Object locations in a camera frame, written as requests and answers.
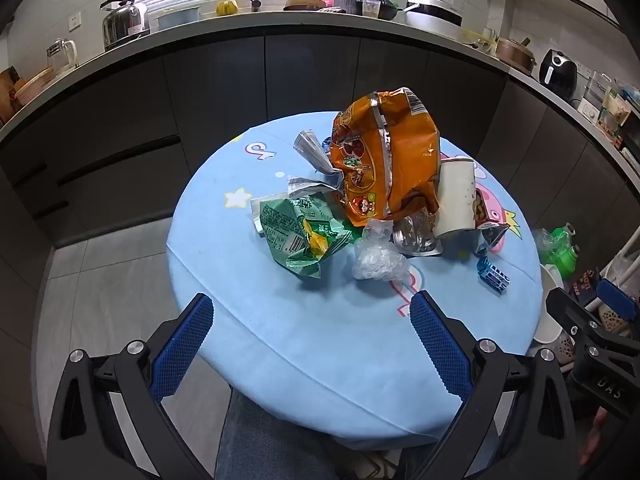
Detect person's jeans leg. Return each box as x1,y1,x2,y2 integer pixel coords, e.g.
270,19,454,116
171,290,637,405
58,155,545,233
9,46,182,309
215,387,501,480

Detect silver printed wrapper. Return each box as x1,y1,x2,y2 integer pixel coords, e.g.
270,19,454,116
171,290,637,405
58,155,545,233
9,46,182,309
292,130,341,176
286,175,346,200

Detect green snack wrapper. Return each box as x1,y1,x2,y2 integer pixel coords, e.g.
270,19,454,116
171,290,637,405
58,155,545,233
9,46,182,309
250,195,353,281

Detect steel kettle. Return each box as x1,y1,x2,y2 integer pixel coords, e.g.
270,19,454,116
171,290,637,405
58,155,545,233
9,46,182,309
100,0,151,51

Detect white plastic stool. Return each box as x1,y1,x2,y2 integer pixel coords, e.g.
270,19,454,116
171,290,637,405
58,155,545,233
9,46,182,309
530,262,567,356

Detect person's right hand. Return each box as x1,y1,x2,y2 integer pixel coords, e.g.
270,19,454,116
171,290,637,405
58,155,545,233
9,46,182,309
580,407,632,467

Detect dark clay pot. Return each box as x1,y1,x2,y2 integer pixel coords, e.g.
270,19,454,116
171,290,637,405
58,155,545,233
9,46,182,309
361,0,401,22

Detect white perforated basket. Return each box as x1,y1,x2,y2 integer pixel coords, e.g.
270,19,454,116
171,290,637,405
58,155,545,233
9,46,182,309
552,332,576,366

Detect brown wooden pot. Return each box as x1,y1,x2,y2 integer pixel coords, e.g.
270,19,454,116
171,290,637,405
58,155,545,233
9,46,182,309
495,36,537,76

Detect dark kitchen cabinet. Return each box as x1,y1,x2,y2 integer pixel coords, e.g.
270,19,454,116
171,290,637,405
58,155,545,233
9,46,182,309
0,10,640,271

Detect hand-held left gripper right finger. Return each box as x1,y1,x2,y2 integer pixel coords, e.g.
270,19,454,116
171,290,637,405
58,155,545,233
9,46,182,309
409,290,581,480

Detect glass pitcher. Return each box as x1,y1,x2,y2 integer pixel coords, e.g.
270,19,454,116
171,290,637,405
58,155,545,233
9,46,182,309
46,38,79,77

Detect green plastic bottles bag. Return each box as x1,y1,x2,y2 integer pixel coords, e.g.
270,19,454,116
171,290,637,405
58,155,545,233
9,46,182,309
532,222,581,278

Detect light blue basin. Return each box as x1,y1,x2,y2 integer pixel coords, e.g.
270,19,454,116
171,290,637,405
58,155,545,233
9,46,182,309
157,6,201,30

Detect black air fryer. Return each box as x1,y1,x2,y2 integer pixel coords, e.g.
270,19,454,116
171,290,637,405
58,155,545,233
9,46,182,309
537,49,578,101

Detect wooden cutting boards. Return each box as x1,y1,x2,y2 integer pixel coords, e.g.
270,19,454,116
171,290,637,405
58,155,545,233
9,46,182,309
0,67,51,121

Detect blue cartoon printed tablecloth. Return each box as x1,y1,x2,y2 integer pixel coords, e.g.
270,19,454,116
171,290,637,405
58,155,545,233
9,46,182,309
166,111,545,448

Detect small blue striped pack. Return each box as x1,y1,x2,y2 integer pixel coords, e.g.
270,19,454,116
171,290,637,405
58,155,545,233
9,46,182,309
476,256,512,293

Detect clear plastic wrap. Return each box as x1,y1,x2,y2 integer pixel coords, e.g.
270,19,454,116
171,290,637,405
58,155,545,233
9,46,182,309
352,220,410,282

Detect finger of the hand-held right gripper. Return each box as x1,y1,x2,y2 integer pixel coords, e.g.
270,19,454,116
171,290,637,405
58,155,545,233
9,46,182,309
545,287,607,342
596,279,640,322

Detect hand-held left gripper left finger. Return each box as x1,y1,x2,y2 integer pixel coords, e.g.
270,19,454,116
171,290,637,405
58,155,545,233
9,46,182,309
46,292,216,480

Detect orange snack bag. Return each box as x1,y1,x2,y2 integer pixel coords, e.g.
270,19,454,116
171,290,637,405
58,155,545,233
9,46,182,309
330,87,442,228

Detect white paper cup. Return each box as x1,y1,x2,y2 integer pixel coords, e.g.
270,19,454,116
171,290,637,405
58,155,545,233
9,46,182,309
432,156,478,238

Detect white rice cooker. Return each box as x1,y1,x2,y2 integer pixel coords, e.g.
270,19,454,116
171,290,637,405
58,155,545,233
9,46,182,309
402,0,463,41

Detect dark blue foil wrapper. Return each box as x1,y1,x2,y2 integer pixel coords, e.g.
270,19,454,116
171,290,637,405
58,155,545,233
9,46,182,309
474,222,510,258

